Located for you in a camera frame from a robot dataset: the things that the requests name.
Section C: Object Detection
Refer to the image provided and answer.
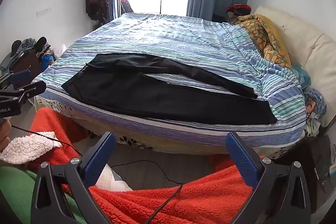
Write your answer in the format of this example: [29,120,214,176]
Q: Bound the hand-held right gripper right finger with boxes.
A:
[226,132,311,224]

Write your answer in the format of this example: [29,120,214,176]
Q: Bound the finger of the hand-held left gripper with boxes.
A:
[0,81,47,104]
[0,70,31,89]

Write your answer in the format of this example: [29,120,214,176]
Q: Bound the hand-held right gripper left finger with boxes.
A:
[31,132,116,224]

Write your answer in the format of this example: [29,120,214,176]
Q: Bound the black pants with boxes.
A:
[61,53,278,125]

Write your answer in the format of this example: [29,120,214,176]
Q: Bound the person's left forearm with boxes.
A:
[0,108,88,169]

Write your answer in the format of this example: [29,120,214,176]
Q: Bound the person's left hand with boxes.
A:
[0,119,12,153]

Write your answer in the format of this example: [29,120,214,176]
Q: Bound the pile of clothes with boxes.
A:
[0,36,57,80]

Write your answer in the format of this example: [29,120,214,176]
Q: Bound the white cloth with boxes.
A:
[96,164,133,191]

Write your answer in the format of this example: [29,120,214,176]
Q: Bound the dark nightstand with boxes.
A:
[273,132,336,214]

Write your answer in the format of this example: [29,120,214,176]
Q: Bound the red fleece robe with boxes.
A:
[60,153,265,224]

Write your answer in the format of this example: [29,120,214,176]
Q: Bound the green garment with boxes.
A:
[0,165,87,224]

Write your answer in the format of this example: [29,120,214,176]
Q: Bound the blue patterned cloth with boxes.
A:
[303,88,327,119]

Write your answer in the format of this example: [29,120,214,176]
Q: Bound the teal pillow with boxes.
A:
[291,64,311,89]

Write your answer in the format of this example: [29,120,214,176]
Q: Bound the orange floral quilt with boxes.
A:
[235,14,293,69]

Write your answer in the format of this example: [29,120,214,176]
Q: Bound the red and dark clothes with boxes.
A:
[119,0,134,14]

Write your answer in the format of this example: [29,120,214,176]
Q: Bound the striped bed sheet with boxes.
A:
[31,13,307,148]

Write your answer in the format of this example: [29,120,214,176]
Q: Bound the red and black hat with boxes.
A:
[226,4,252,14]

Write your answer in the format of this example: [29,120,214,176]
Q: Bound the black cable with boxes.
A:
[110,160,184,224]
[10,125,83,157]

